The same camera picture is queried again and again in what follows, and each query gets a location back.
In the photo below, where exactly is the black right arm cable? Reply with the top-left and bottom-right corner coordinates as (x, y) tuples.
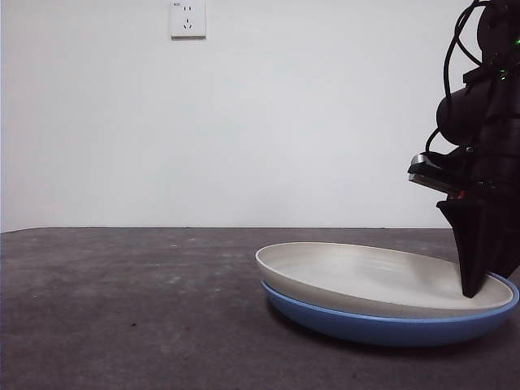
(423, 0), (495, 158)

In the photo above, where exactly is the white plate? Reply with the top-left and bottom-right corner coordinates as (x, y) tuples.
(254, 241), (515, 319)

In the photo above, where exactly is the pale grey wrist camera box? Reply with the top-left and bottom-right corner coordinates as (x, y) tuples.
(406, 151), (477, 198)

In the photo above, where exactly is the white wall socket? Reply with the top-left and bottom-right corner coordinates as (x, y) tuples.
(170, 0), (207, 41)

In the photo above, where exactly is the blue plate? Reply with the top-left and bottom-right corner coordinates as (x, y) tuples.
(260, 271), (520, 348)

